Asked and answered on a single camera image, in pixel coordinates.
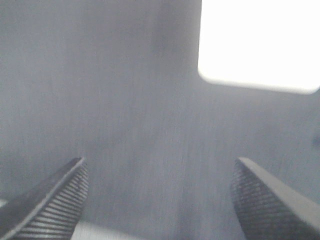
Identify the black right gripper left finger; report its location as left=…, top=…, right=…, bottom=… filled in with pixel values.
left=0, top=157, right=89, bottom=240

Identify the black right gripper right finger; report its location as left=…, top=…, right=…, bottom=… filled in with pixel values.
left=231, top=157, right=320, bottom=240

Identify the white plastic storage box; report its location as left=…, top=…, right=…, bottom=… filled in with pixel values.
left=197, top=0, right=320, bottom=95

